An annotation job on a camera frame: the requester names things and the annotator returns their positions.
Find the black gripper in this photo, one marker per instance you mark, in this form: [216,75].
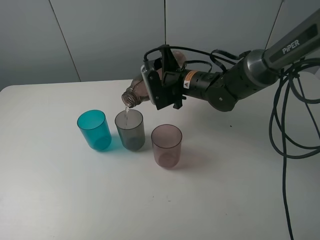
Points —
[172,83]

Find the brown translucent water bottle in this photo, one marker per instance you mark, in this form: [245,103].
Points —
[137,92]

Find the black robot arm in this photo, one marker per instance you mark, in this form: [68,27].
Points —
[254,71]

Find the pink translucent plastic cup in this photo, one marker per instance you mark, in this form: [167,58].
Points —
[166,142]

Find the grey translucent plastic cup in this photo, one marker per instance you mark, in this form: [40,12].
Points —
[130,127]

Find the teal translucent plastic cup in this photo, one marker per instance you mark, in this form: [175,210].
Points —
[94,128]

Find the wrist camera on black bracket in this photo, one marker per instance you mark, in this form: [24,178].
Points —
[159,94]

